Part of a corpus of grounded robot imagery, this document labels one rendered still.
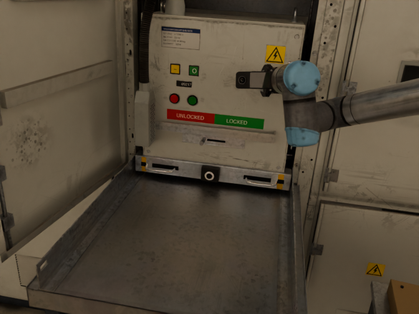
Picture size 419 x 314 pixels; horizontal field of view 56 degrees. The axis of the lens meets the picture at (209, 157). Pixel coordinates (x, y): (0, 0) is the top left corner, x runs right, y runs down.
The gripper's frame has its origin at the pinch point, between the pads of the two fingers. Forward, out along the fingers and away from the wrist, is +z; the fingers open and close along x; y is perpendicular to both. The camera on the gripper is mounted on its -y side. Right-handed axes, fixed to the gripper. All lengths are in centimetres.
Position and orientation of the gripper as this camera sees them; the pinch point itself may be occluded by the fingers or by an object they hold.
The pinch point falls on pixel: (259, 81)
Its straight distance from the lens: 122.5
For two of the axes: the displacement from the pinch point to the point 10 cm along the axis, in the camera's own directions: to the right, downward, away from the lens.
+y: 9.9, 0.2, 1.0
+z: -1.0, -1.6, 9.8
